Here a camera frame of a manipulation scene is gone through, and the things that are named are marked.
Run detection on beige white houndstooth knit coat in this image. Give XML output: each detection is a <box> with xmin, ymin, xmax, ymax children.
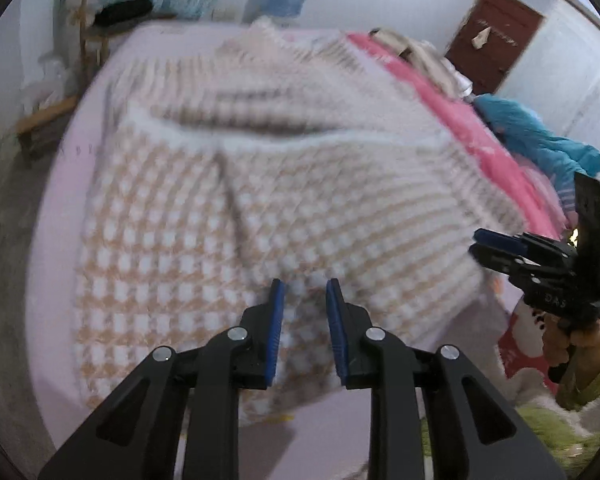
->
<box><xmin>73</xmin><ymin>22</ymin><xmax>526</xmax><ymax>424</ymax></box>

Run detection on beige clothes pile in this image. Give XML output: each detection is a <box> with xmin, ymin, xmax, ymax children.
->
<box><xmin>368</xmin><ymin>28</ymin><xmax>472</xmax><ymax>100</ymax></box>

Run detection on black clothes on chair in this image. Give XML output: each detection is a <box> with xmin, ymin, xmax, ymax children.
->
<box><xmin>93</xmin><ymin>0</ymin><xmax>154</xmax><ymax>27</ymax></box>

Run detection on right hand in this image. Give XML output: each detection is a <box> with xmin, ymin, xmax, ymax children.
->
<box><xmin>542</xmin><ymin>313</ymin><xmax>600</xmax><ymax>372</ymax></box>

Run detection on red floral blanket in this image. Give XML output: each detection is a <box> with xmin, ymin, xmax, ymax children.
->
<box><xmin>348</xmin><ymin>32</ymin><xmax>566</xmax><ymax>240</ymax></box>

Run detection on teal blue garment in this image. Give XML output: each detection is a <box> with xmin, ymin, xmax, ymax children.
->
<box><xmin>472</xmin><ymin>93</ymin><xmax>600</xmax><ymax>192</ymax></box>

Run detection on white fluffy sleeve right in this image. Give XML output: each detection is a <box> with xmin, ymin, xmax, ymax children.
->
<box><xmin>499</xmin><ymin>299</ymin><xmax>600</xmax><ymax>441</ymax></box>

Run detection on green fluffy garment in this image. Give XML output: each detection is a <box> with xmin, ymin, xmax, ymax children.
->
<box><xmin>419</xmin><ymin>404</ymin><xmax>600</xmax><ymax>478</ymax></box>

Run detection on dark red wooden door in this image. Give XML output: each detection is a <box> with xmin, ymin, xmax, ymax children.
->
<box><xmin>445</xmin><ymin>0</ymin><xmax>543</xmax><ymax>94</ymax></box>

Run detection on small wooden stool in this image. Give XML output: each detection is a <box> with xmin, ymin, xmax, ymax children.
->
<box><xmin>15</xmin><ymin>96</ymin><xmax>79</xmax><ymax>166</ymax></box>

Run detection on white plastic bags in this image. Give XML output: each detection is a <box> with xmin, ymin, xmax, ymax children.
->
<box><xmin>20</xmin><ymin>52</ymin><xmax>79</xmax><ymax>115</ymax></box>

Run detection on wooden chair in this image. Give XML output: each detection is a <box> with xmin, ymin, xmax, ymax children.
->
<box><xmin>73</xmin><ymin>0</ymin><xmax>176</xmax><ymax>84</ymax></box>

